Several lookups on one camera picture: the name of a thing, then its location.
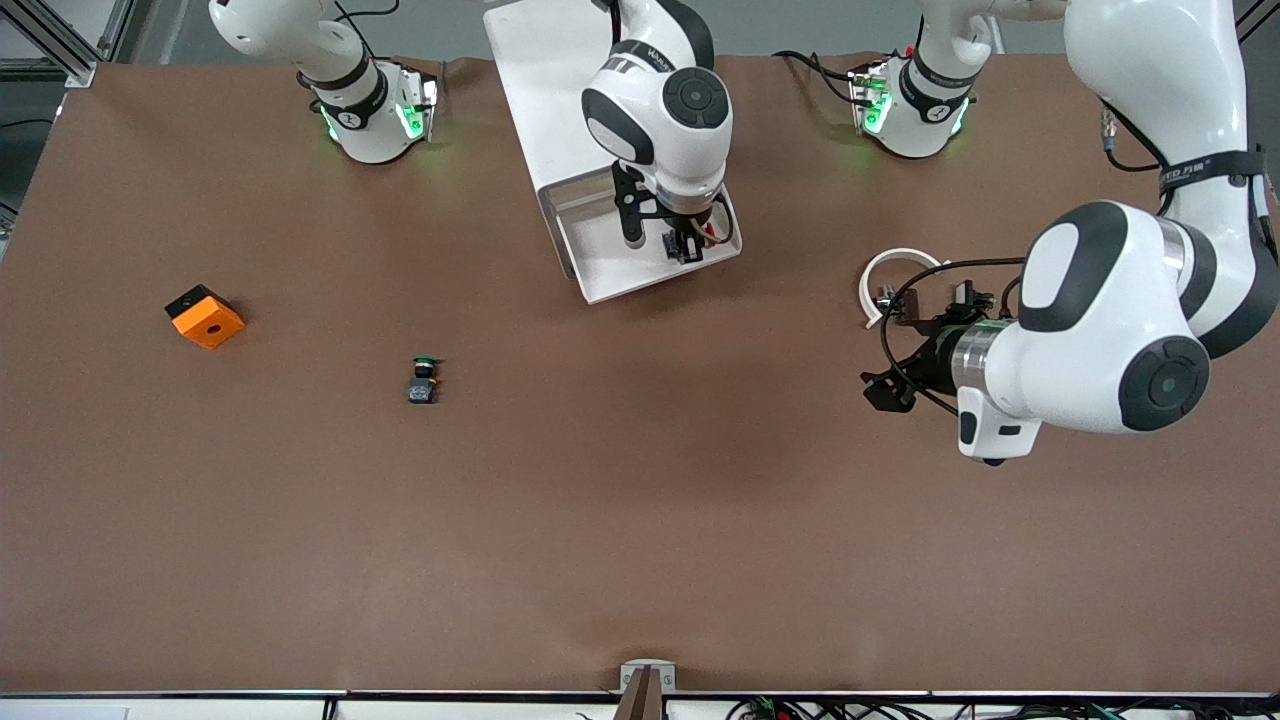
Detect white drawer cabinet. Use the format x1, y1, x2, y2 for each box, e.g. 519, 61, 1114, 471
483, 0, 651, 216

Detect green push button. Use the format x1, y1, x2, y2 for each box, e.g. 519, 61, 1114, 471
406, 356, 444, 406

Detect small brown component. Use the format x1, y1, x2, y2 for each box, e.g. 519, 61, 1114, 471
875, 285, 921, 328

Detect white curved plastic piece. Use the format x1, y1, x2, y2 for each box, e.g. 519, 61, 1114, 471
858, 247, 948, 331

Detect orange and black box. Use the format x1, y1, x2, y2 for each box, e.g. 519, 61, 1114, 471
165, 284, 246, 351

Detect black arm base cable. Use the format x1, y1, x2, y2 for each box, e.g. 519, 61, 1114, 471
773, 48, 863, 107

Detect bundle of coloured cables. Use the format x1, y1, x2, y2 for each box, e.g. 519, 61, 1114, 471
725, 697, 1280, 720

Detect grey metal bracket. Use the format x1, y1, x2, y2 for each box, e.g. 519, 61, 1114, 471
620, 659, 677, 694

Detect brown camera post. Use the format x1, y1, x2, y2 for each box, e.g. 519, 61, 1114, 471
612, 668, 666, 720

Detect aluminium frame profile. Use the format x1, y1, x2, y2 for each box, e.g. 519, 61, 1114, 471
0, 0, 136, 89

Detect white table edge rail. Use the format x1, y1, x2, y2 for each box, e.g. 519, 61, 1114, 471
0, 690, 1280, 720

